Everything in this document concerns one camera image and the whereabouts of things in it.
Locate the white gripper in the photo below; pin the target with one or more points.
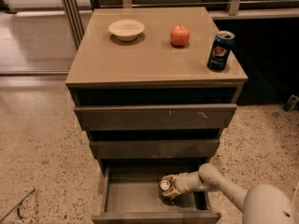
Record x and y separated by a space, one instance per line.
183 184

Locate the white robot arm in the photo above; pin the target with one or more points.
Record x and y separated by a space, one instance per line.
261 204

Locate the grey middle drawer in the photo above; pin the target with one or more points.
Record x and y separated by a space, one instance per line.
156 149

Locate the grey open bottom drawer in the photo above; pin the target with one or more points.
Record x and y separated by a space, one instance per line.
131 196

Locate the grey top drawer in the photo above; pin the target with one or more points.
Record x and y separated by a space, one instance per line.
154 117

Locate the grey drawer cabinet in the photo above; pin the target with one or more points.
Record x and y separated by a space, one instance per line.
150 70

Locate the blue Pepsi can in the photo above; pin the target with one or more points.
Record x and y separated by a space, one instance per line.
220 50

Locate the thin metal rod on floor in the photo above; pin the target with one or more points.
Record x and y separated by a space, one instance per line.
17 204

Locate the small dark floor object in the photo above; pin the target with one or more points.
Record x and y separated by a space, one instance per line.
291 103

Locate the red apple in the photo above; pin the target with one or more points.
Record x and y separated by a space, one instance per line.
180 35

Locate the white bowl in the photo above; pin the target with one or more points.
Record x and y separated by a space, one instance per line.
126 30

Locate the metal window frame post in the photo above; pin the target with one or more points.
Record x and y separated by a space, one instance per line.
74 20

